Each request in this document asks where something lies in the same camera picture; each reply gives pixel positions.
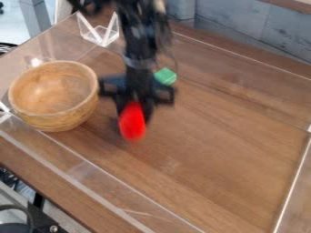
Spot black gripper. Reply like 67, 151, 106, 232
98, 66, 174, 123

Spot red plush strawberry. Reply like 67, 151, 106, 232
117, 102, 145, 141

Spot wooden bowl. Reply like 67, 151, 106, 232
6, 60, 98, 132

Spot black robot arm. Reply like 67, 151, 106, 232
66, 0, 174, 123

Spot green rectangular block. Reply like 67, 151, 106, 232
154, 67, 177, 86

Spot clear acrylic tray walls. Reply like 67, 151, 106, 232
0, 11, 311, 233

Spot black table clamp bracket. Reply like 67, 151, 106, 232
26, 194, 69, 233

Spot black cable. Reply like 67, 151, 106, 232
0, 205, 33, 233

